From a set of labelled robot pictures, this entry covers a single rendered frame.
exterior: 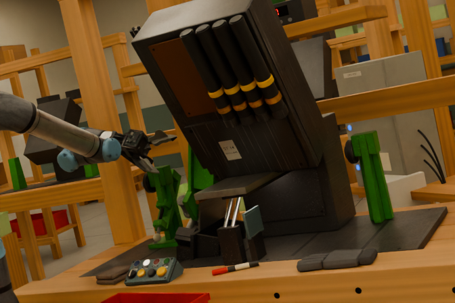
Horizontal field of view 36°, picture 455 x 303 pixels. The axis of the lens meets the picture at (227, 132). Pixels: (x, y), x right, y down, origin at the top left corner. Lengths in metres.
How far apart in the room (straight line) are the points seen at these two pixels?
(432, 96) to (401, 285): 0.78
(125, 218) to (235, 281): 0.98
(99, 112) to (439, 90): 1.26
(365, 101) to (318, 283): 0.79
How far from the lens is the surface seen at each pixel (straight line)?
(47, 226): 7.59
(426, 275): 1.71
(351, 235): 2.10
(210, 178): 2.12
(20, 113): 2.04
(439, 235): 2.02
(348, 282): 1.77
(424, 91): 2.33
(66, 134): 2.15
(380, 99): 2.36
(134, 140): 2.30
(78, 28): 2.78
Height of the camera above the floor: 1.41
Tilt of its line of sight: 4 degrees down
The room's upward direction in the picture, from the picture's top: 13 degrees counter-clockwise
